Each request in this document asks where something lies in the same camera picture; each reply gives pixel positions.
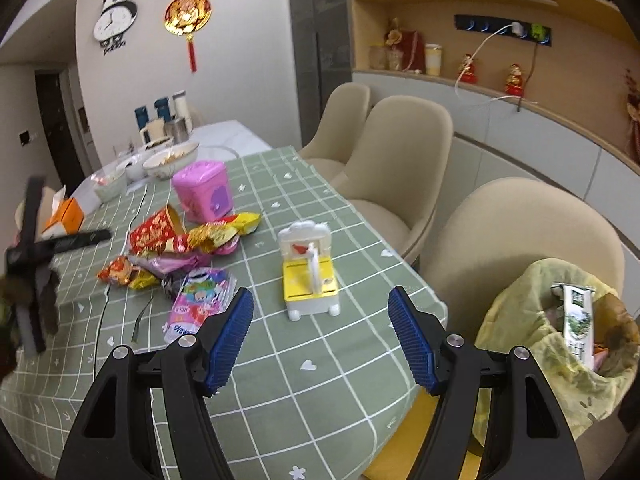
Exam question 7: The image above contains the large white food bowl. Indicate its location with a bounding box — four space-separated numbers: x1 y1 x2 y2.
142 141 200 182

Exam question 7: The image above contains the beige upholstered chair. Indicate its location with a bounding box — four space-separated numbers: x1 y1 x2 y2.
420 177 626 361
332 95 454 266
298 82 372 163

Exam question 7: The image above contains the yellow red snack wrapper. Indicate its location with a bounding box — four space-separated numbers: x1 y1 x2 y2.
187 212 262 257

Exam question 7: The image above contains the red flower gift box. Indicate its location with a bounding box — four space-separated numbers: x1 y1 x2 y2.
384 17 426 73

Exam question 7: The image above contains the dark door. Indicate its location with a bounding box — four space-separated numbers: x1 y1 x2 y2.
35 67 86 196

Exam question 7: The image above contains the orange tissue box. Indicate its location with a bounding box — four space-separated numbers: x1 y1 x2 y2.
42 186 86 238

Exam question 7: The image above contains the yellow stool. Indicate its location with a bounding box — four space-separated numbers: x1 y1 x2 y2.
365 392 443 480

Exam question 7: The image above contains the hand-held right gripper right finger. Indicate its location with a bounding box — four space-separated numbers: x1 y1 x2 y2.
387 285 586 480

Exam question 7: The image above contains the red doll figurine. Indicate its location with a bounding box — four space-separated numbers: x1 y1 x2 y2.
457 54 478 84
504 64 525 97

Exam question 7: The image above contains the white charger with cable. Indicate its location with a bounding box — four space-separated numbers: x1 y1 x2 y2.
454 21 538 111

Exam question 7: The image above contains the wooden wall shelf unit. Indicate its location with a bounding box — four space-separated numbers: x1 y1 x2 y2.
345 0 640 176

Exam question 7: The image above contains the white thermos bottle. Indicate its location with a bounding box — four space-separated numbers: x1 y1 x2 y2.
172 91 193 131

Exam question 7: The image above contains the steel cup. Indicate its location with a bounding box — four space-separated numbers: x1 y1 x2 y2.
165 117 189 145

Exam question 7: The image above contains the pink snack packet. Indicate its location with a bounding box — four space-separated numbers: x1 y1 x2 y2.
162 267 238 346

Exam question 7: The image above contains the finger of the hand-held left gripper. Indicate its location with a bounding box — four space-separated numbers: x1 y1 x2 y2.
44 229 112 256

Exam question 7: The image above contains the pink toy bin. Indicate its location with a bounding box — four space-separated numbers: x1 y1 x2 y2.
171 161 235 223

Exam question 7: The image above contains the orange yellow small wrapper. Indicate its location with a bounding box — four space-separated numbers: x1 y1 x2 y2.
97 255 161 291

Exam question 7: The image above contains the green checked tablecloth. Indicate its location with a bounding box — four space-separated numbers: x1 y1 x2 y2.
0 146 448 480

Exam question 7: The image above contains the panda wall clock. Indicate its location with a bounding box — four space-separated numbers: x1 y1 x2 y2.
93 0 138 56

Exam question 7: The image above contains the heart flower decoration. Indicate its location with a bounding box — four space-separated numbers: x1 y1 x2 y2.
625 70 640 161

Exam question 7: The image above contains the pale grey cabinet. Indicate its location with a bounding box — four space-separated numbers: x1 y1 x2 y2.
351 71 640 281

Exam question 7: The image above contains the pink crumpled wrapper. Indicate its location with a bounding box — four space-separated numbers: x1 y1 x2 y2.
142 251 213 276

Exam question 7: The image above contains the beige tumbler cup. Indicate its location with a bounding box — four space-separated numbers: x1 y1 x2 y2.
424 42 443 77

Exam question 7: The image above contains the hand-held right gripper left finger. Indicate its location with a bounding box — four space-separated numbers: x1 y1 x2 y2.
55 287 254 480

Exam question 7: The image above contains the white mug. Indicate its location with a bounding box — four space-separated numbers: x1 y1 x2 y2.
140 120 167 146

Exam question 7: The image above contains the yellow white toy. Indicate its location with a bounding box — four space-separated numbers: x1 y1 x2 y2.
277 220 341 322

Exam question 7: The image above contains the red gold wall ornament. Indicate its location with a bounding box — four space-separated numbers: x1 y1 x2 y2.
164 0 213 73

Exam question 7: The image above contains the white green carton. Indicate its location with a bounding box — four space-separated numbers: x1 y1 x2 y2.
550 283 598 371

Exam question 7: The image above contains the red gold snack bag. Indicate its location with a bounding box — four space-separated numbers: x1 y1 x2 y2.
128 204 188 256

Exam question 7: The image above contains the small white bowl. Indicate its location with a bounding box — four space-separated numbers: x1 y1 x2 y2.
93 170 128 203
116 157 147 183

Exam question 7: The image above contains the black power strip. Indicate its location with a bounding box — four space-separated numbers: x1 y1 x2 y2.
454 14 553 48

